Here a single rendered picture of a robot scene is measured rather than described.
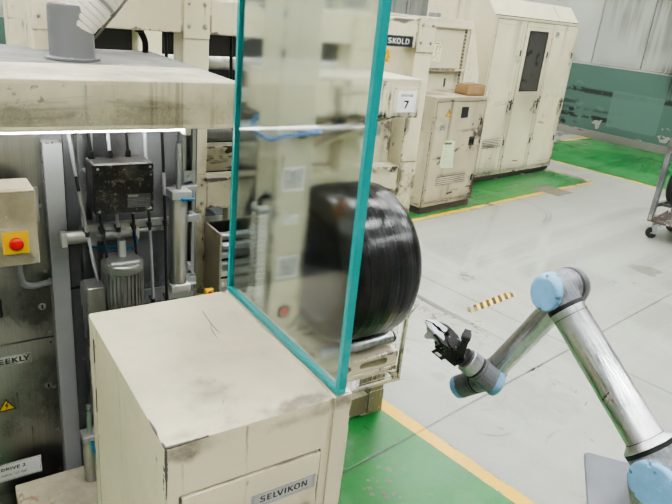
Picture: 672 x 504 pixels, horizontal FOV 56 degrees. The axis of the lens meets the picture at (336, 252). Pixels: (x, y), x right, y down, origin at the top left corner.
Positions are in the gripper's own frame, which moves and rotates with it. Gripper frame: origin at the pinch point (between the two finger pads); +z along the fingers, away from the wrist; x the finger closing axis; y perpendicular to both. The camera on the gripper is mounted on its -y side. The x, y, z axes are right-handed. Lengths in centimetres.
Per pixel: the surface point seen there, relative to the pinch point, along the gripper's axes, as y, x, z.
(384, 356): 19.5, -8.2, 1.7
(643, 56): 151, 1128, -348
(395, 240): -17.4, 0.3, 31.1
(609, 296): 97, 273, -209
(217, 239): 37, 0, 73
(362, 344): 18.4, -11.4, 11.9
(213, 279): 51, -4, 65
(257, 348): -24, -71, 54
